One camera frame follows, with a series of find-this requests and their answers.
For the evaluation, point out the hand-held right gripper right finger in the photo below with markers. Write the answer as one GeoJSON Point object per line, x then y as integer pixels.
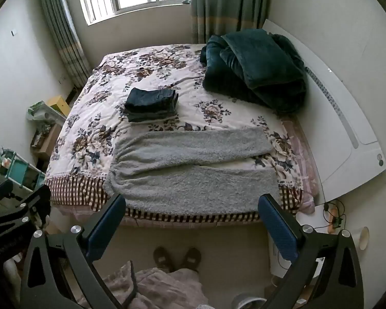
{"type": "Point", "coordinates": [276, 225]}

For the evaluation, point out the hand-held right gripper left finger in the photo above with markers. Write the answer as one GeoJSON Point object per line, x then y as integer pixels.
{"type": "Point", "coordinates": [104, 228]}

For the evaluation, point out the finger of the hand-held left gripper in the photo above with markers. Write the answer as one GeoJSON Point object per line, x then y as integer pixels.
{"type": "Point", "coordinates": [25, 210]}

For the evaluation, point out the grey fluffy pants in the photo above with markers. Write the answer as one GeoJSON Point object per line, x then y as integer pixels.
{"type": "Point", "coordinates": [180, 183]}

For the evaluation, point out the white bedside table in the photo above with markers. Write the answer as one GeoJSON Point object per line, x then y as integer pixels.
{"type": "Point", "coordinates": [312, 215]}

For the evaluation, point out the teal storage cart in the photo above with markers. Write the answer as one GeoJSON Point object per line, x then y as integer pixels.
{"type": "Point", "coordinates": [17, 172]}

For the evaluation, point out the pink plaid underlay sheet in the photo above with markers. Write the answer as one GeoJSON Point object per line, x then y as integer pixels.
{"type": "Point", "coordinates": [300, 167]}

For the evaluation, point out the wooden bedside cabinet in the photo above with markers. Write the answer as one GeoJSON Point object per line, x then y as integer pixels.
{"type": "Point", "coordinates": [48, 141]}

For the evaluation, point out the white round bin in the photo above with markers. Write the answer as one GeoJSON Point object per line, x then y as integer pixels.
{"type": "Point", "coordinates": [247, 301]}

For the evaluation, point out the person's pink fleece clothing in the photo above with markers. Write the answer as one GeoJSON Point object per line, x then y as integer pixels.
{"type": "Point", "coordinates": [167, 289]}

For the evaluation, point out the white and green plastic bag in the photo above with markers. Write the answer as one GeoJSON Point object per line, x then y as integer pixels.
{"type": "Point", "coordinates": [40, 111]}

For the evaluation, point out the yellow box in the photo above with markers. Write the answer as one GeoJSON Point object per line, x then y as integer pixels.
{"type": "Point", "coordinates": [58, 103]}

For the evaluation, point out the folded dark jeans stack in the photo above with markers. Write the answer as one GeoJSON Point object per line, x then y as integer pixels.
{"type": "Point", "coordinates": [151, 101]}

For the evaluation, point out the white headboard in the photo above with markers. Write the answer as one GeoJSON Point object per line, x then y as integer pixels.
{"type": "Point", "coordinates": [341, 80]}

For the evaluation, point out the dark green plush blanket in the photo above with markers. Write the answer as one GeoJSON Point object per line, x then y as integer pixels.
{"type": "Point", "coordinates": [260, 61]}

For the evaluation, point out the bed with floral sheet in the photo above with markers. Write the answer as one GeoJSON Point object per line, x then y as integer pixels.
{"type": "Point", "coordinates": [186, 80]}

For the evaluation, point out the green striped curtain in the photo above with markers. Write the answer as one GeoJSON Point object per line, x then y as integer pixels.
{"type": "Point", "coordinates": [225, 3]}
{"type": "Point", "coordinates": [61, 32]}

